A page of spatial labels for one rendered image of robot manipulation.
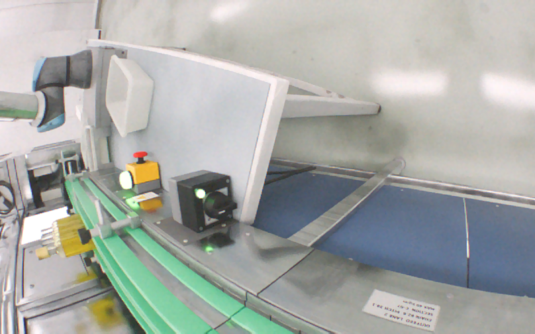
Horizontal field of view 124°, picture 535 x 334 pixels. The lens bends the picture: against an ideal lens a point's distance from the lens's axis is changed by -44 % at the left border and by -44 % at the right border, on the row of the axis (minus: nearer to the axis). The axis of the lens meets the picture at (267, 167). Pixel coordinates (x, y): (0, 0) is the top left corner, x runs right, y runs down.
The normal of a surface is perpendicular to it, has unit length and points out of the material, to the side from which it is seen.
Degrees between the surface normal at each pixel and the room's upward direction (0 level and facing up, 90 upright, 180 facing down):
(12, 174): 90
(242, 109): 0
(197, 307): 90
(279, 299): 90
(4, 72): 90
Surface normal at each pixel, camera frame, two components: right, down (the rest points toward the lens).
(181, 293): -0.03, -0.97
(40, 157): 0.76, 0.13
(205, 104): -0.65, 0.19
